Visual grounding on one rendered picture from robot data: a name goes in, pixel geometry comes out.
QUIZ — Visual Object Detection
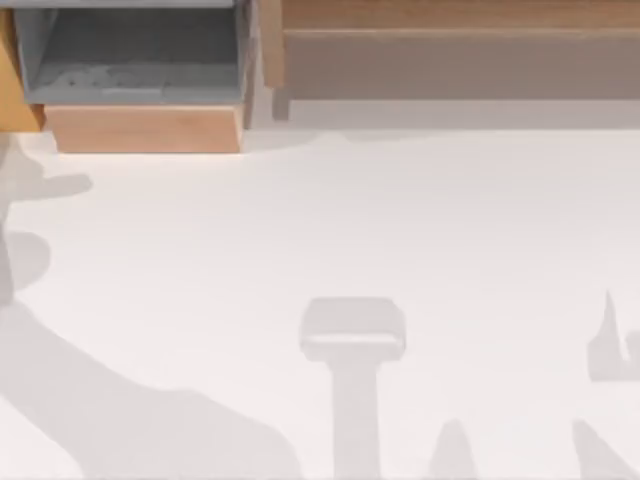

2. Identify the pale wooden drawer front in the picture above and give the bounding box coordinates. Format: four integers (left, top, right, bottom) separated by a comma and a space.
43, 104, 244, 155

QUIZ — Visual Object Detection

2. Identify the wooden open shelf unit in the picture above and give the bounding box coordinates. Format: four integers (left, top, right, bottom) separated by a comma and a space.
257, 0, 640, 122

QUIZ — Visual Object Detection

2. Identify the pulled-out drawer grey inside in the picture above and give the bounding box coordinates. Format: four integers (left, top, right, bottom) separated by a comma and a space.
12, 0, 249, 132

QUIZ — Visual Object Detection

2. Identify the wooden cupboard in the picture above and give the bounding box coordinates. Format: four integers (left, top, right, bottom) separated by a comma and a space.
0, 8, 46, 133

